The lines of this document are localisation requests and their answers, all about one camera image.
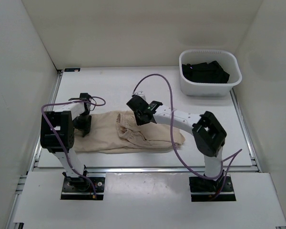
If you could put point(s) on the dark corner sticker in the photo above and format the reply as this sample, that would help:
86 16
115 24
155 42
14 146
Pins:
72 69

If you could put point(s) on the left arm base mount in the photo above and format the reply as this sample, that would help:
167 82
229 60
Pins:
80 189

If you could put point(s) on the white plastic basket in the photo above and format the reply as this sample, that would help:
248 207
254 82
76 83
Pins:
225 59

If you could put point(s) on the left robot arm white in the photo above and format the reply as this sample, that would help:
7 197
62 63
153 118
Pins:
58 123

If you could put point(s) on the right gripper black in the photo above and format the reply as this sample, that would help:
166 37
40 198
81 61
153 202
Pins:
139 122

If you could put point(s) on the beige trousers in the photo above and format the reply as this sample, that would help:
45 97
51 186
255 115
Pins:
116 132

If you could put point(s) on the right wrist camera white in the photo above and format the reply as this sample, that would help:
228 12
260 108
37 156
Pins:
140 94

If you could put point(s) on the aluminium front rail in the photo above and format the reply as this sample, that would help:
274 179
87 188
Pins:
103 170

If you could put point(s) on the black trousers in basket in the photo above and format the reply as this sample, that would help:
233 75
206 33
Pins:
205 73

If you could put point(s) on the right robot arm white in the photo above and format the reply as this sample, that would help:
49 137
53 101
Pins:
208 133

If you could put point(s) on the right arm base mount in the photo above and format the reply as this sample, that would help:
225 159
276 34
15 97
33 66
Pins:
220 190

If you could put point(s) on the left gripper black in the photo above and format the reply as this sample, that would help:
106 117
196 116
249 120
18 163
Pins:
86 128

